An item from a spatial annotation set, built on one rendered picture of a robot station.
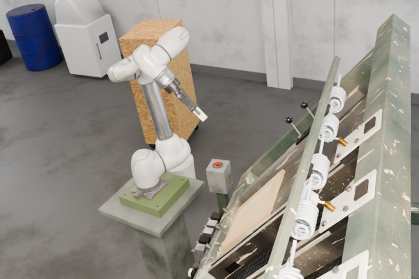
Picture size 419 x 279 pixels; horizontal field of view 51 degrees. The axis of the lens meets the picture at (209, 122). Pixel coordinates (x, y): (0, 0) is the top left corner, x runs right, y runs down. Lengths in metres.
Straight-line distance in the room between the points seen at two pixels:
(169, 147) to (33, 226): 1.90
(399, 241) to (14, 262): 3.39
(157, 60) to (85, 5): 4.47
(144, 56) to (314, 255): 1.15
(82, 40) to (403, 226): 5.70
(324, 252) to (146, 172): 1.62
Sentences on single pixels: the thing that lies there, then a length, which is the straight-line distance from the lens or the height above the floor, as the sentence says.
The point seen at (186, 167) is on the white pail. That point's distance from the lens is 3.70.
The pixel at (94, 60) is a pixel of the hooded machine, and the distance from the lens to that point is 6.43.
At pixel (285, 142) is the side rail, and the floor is 1.15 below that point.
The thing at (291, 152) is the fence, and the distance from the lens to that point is 2.21.
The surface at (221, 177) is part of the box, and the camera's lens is 2.70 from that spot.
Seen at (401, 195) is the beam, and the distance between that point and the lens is 1.16.
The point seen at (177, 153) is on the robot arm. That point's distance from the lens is 2.75.
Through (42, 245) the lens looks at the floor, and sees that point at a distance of 4.05.
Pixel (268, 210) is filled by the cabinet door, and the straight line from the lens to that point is 1.99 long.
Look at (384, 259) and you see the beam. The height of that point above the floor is 1.84.
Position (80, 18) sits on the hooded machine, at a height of 0.91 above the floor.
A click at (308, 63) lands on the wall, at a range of 5.30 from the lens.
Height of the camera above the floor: 2.57
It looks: 31 degrees down
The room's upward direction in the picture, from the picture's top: 9 degrees counter-clockwise
